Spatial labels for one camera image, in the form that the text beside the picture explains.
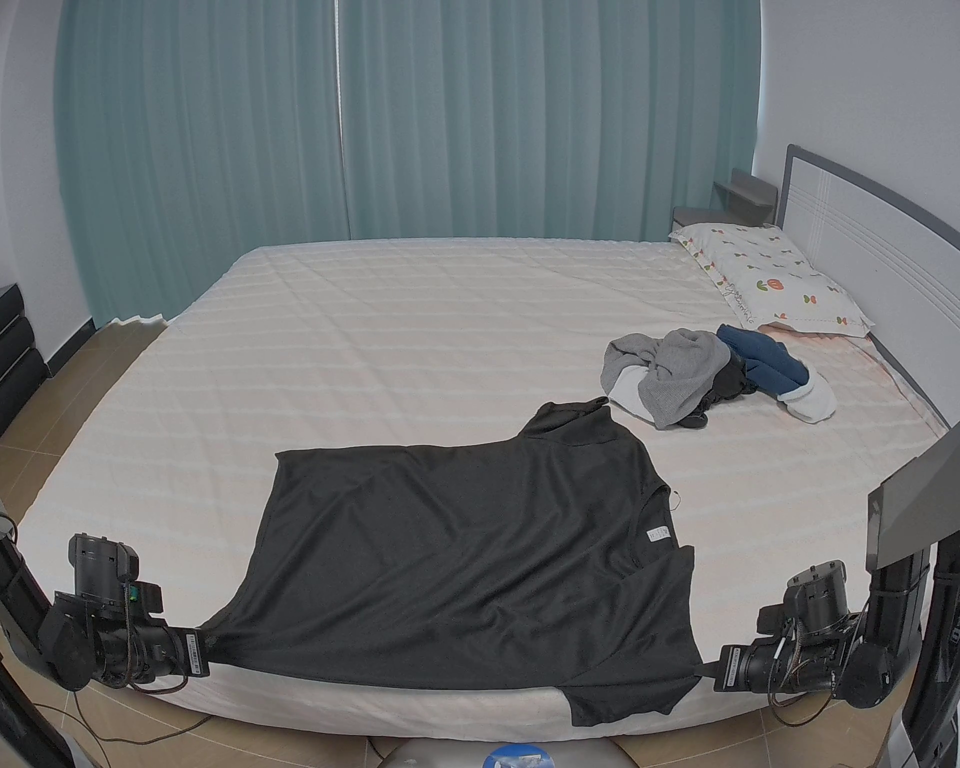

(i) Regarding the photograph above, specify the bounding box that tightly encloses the bed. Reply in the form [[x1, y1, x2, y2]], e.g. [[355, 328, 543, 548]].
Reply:
[[15, 144, 960, 744]]

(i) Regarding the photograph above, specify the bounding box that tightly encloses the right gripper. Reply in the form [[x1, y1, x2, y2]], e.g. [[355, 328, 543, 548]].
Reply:
[[716, 641, 796, 695]]

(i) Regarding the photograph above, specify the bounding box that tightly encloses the grey bedside table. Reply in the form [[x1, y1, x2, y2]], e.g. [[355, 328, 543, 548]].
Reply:
[[672, 168, 779, 230]]

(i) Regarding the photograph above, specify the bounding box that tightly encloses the black T-shirt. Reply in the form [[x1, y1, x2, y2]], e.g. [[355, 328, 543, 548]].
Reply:
[[198, 399, 706, 729]]

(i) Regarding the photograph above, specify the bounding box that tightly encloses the white printed pillow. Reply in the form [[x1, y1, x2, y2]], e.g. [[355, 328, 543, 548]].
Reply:
[[669, 222, 877, 339]]

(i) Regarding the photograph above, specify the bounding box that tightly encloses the pile of clothes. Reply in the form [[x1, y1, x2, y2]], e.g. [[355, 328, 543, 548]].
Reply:
[[600, 322, 838, 431]]

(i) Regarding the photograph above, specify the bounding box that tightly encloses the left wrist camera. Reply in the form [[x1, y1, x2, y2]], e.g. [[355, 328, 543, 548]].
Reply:
[[123, 579, 165, 618]]

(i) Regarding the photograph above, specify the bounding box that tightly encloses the black cable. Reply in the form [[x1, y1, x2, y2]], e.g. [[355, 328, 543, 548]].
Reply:
[[71, 682, 215, 745]]

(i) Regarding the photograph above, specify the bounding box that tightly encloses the black chest of drawers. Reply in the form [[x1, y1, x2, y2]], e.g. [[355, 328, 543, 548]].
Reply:
[[0, 282, 52, 436]]

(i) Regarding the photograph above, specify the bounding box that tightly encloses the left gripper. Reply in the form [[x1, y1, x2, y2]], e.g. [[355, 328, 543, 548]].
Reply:
[[112, 622, 213, 682]]

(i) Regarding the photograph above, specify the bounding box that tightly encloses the blue-green curtain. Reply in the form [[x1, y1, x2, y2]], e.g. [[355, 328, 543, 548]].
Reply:
[[56, 0, 354, 327], [337, 0, 762, 243]]

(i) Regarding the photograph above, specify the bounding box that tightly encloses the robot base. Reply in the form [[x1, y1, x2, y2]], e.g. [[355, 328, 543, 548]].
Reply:
[[382, 738, 624, 768]]

